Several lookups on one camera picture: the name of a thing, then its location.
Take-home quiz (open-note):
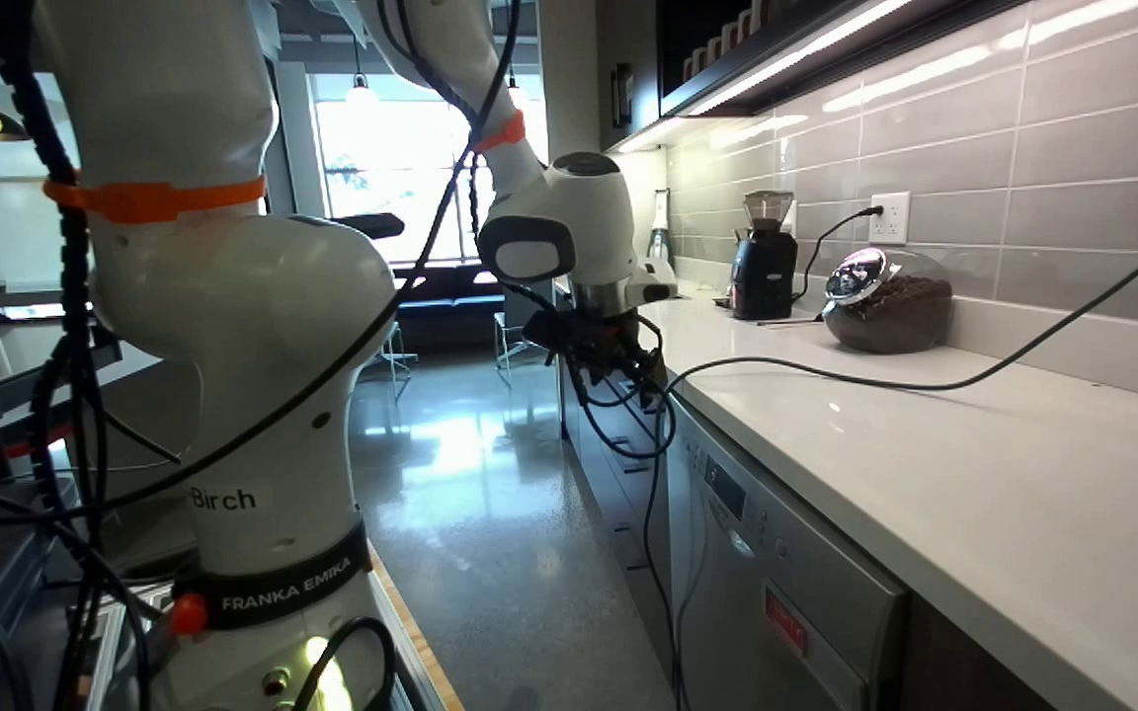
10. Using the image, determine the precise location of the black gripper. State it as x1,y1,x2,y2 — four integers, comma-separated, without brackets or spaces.
523,304,671,413

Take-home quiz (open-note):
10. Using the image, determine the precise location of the black coffee grinder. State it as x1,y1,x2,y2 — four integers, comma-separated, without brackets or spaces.
728,184,806,323

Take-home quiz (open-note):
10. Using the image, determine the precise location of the stainless steel Bosch dishwasher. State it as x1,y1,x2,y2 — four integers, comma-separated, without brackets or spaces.
665,393,918,711

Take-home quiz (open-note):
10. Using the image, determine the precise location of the glass jar of coffee beans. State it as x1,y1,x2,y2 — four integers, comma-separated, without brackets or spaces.
816,244,959,360

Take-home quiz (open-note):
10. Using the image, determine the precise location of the red sticker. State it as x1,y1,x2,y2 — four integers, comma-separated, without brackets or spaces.
758,587,815,659

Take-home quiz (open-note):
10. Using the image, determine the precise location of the wooden cart top edge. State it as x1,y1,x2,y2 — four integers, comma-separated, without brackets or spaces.
362,549,469,711

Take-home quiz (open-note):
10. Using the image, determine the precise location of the under-cabinet light strip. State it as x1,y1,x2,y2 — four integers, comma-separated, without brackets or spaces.
682,0,918,122

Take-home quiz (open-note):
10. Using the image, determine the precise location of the dark wood cabinet door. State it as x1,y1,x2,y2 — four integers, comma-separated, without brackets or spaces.
902,591,1064,711

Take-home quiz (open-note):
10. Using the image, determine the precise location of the black grinder power cable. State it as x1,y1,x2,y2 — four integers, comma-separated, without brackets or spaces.
794,200,889,296

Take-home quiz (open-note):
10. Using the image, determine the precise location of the orange cable strap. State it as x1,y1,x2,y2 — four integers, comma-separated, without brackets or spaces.
469,105,529,158
44,173,271,229

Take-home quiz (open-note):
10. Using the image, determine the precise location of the teal cable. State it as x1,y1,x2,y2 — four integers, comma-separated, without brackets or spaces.
640,225,1138,663

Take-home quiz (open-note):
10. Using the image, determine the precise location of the white four-socket wall outlet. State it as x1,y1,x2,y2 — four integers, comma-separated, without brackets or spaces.
865,188,914,247

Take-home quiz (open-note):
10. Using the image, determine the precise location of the dark upper wall cabinet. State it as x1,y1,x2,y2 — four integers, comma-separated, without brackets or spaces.
598,0,997,148

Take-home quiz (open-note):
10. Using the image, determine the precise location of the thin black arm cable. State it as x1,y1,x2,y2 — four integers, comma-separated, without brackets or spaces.
92,0,529,521

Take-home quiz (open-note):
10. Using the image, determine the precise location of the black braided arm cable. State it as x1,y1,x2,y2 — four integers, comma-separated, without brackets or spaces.
0,0,117,711

